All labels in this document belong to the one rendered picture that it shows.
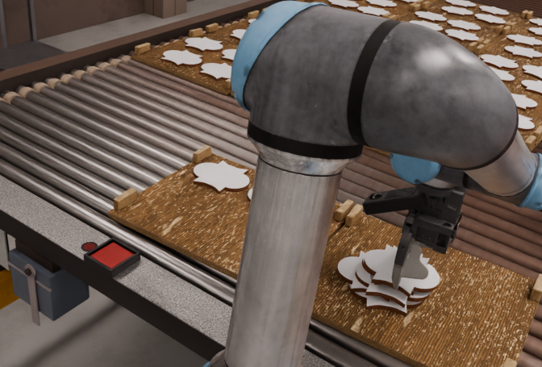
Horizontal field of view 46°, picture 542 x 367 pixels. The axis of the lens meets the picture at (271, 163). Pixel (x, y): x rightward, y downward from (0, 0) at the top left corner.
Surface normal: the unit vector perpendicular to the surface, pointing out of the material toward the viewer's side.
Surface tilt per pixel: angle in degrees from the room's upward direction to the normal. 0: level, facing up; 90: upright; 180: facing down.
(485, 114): 76
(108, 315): 0
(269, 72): 81
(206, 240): 0
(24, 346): 0
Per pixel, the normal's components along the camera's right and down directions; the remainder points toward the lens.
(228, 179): 0.09, -0.87
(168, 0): 0.81, 0.35
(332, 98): -0.57, 0.40
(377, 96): -0.47, 0.18
